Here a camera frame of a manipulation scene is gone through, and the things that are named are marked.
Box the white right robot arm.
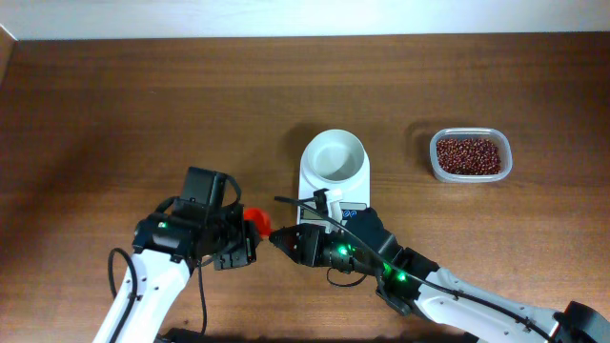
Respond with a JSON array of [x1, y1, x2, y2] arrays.
[[270, 209, 609, 343]]

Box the red plastic scoop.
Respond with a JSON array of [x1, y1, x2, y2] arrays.
[[244, 208, 272, 238]]

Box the red adzuki beans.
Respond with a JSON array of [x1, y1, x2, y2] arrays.
[[436, 138, 501, 176]]

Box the clear plastic food container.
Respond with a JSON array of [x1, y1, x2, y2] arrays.
[[429, 128, 513, 183]]

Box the white round bowl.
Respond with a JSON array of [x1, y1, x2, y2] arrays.
[[304, 130, 365, 182]]

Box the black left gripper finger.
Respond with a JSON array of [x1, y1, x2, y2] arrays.
[[243, 220, 262, 262], [213, 252, 246, 271]]

